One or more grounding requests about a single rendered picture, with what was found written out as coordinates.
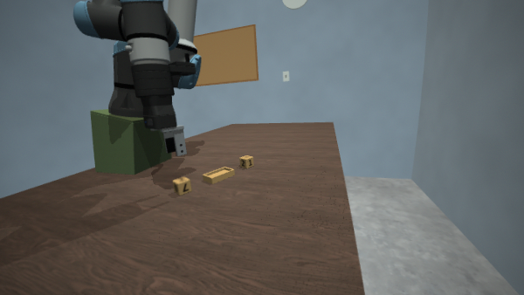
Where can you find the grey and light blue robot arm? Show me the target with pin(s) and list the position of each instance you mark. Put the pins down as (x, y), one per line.
(142, 19)

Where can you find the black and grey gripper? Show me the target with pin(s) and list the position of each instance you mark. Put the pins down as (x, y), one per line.
(152, 75)

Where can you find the tan wooden cube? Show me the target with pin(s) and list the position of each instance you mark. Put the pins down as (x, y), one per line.
(246, 161)
(182, 186)

